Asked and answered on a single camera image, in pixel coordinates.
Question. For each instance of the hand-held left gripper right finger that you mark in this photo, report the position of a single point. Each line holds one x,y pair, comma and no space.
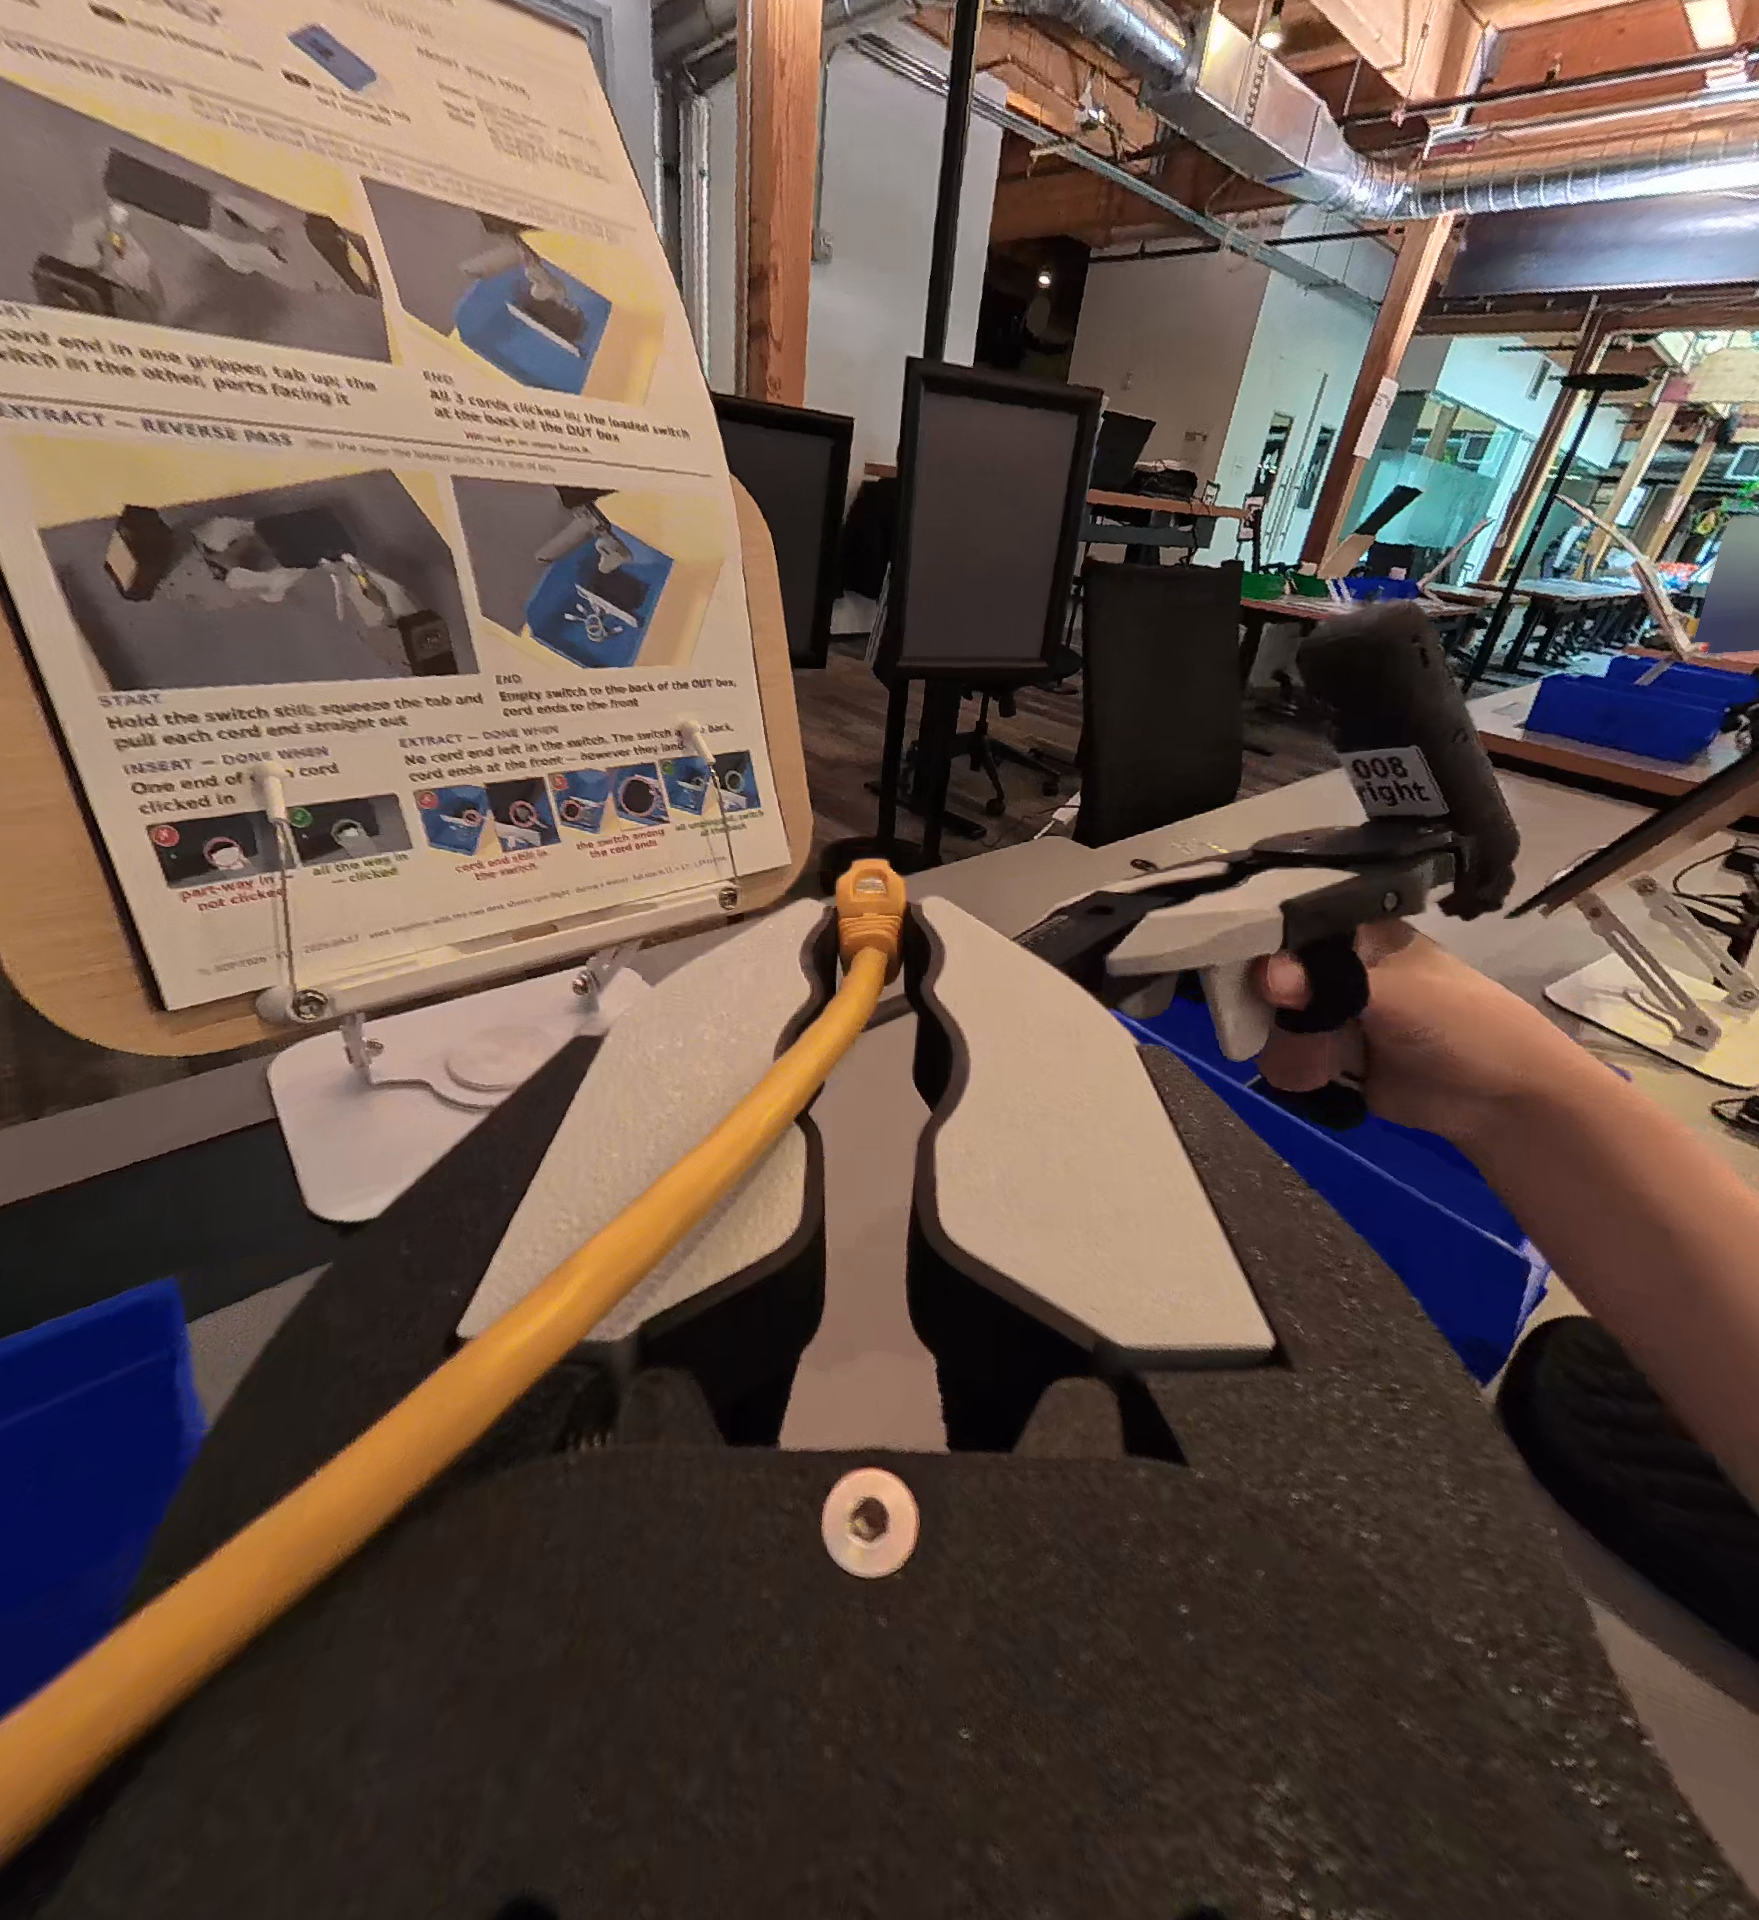
1090,1169

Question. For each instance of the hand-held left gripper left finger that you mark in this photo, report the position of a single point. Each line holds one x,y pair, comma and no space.
640,1140

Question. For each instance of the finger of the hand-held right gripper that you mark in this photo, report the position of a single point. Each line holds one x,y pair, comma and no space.
1225,943
1239,884

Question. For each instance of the blue plastic bin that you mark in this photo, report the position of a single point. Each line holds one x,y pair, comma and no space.
1422,1230
41,1502
1636,715

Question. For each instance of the person's right forearm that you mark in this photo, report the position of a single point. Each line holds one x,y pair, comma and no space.
1691,1260

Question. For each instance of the person's right hand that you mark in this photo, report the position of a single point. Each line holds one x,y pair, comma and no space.
1451,1035

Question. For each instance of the black office chair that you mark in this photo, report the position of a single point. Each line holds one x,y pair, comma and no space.
1160,706

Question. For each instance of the white stand base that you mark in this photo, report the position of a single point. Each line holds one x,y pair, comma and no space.
446,1096

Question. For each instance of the black textured pad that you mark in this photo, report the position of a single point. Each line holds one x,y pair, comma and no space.
1600,1502

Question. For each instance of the printed instruction poster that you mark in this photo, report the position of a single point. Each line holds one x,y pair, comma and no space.
309,510

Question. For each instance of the black pole with round top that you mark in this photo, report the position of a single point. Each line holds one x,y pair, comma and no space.
957,179

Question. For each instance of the wooden pillar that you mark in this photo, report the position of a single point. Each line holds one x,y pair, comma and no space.
782,179

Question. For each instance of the silver ventilation duct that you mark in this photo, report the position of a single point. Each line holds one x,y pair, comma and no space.
1239,106

